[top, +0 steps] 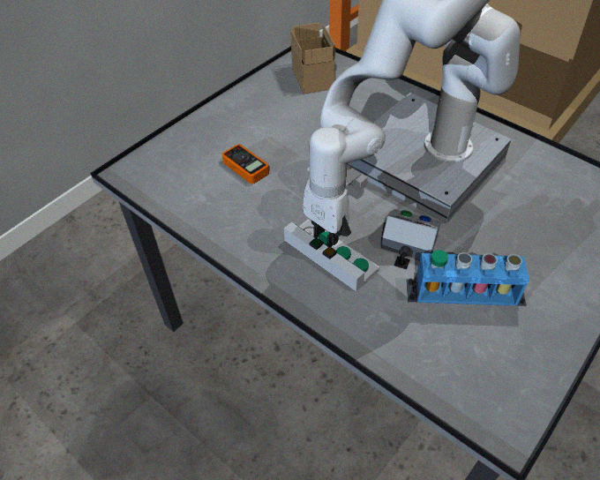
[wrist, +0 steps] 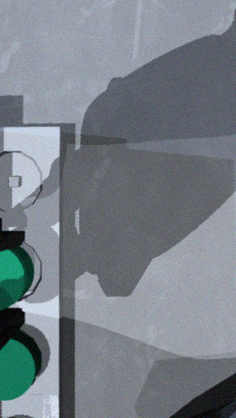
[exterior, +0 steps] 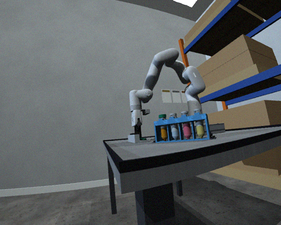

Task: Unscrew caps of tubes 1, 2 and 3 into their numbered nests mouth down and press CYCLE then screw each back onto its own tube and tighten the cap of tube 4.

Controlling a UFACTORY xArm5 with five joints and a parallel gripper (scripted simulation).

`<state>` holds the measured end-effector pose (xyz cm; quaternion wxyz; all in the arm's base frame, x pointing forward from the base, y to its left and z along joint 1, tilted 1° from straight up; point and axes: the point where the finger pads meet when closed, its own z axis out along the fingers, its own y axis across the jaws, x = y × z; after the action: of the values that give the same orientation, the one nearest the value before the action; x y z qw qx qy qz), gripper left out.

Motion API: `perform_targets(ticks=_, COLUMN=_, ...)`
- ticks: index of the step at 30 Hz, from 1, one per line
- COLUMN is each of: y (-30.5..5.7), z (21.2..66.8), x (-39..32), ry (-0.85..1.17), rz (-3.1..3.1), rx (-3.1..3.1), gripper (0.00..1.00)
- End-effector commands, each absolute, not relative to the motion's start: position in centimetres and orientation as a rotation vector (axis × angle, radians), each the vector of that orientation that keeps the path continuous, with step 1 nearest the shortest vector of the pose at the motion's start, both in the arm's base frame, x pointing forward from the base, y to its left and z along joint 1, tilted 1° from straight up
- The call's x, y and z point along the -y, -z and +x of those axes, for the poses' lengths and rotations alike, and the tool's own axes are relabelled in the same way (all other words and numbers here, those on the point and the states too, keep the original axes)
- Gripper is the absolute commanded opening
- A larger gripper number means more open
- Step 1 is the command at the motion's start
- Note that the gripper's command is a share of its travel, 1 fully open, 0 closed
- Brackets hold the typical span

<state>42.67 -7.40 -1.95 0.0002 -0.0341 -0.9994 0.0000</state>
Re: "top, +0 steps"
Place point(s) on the brown cardboard box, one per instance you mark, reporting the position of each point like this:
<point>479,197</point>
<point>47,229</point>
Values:
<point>312,59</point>

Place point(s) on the orange pocket multimeter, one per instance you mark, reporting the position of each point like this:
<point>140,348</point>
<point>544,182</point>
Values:
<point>246,164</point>

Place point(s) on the white tube neck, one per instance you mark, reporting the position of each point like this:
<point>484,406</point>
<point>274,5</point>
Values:
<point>513,261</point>

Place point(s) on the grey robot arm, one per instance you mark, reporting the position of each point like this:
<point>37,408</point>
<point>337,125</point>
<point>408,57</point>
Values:
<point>487,37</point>

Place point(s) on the black table edge trim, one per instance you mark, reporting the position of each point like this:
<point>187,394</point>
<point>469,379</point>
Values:
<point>368,373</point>

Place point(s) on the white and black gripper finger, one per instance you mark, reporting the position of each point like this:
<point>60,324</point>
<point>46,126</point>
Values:
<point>317,229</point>
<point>332,238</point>

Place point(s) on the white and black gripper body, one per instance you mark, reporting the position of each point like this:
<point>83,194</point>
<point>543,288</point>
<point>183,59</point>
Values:
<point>326,212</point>

